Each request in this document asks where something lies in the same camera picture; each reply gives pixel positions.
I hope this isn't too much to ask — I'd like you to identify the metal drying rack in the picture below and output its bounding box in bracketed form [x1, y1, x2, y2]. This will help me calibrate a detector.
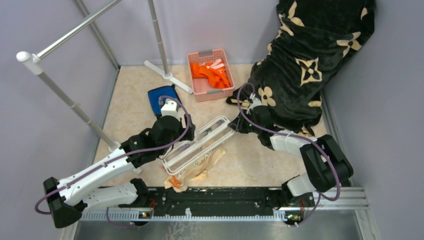
[16, 0, 193, 174]

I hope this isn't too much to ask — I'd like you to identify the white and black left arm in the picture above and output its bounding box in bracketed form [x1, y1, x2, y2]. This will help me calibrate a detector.
[43, 113, 196, 229]

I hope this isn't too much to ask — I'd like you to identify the blue folded cloth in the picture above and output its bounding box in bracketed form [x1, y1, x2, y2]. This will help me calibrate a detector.
[147, 84, 180, 118]

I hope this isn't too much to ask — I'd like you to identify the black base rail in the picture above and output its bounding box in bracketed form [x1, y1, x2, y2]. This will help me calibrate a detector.
[118, 186, 316, 219]

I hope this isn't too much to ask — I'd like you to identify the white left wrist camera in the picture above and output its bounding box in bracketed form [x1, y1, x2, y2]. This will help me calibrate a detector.
[160, 99, 180, 120]

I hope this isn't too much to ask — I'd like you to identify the orange clothes peg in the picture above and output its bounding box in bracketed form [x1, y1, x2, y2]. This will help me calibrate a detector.
[168, 175, 180, 190]

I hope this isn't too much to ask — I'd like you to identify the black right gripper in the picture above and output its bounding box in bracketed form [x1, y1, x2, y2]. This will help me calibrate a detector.
[229, 108, 262, 134]

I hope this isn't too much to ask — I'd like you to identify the orange garment in basket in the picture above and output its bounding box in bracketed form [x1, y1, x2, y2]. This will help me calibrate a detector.
[190, 61, 231, 89]

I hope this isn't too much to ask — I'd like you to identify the white plastic clip hanger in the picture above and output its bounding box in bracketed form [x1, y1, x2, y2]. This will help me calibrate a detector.
[161, 115, 235, 176]

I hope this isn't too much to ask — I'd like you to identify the cream boxer underwear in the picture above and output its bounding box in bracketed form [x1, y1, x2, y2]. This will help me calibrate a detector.
[163, 146, 227, 193]

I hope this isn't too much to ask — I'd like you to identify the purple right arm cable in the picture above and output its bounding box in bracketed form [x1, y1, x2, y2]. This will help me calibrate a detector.
[236, 82, 342, 228]

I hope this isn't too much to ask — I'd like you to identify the pink plastic basket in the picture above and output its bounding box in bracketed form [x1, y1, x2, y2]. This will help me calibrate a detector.
[187, 48, 235, 102]

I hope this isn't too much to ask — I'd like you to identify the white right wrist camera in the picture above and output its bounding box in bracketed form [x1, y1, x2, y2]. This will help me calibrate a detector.
[247, 93, 263, 114]

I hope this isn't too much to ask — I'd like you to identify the black floral blanket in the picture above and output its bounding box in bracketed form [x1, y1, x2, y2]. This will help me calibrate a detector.
[226, 0, 376, 137]

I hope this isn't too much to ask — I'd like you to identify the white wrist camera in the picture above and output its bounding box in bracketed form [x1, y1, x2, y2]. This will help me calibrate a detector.
[160, 99, 180, 120]
[247, 93, 263, 114]

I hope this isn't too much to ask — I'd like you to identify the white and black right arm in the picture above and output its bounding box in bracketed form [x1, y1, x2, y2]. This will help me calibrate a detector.
[228, 106, 354, 206]

